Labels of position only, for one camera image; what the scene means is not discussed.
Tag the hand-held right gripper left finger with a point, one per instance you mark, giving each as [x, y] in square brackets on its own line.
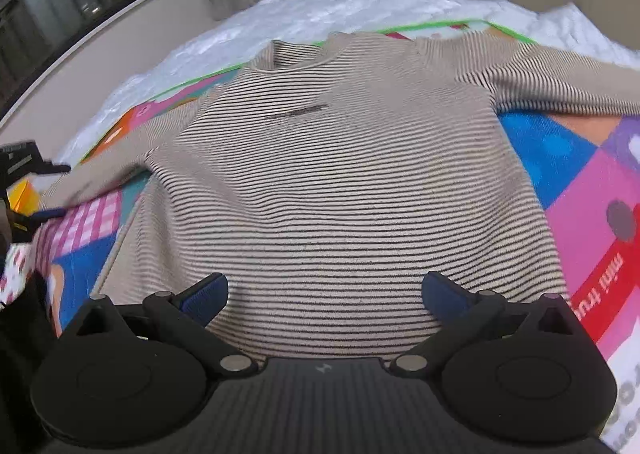
[206, 296]

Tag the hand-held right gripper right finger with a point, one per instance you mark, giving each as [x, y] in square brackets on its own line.
[442, 295]

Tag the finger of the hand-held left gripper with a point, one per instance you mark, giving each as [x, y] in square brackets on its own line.
[47, 214]
[52, 168]

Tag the beige black striped sweater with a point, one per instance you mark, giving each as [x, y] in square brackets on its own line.
[330, 194]

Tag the white window sill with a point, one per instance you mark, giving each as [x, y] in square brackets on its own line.
[75, 52]

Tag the person's dark clothing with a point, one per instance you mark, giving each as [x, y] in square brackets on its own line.
[22, 334]

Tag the colourful cartoon play mat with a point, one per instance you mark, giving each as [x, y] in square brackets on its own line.
[575, 194]

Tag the white quilted bed mattress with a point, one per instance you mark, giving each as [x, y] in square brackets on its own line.
[200, 44]

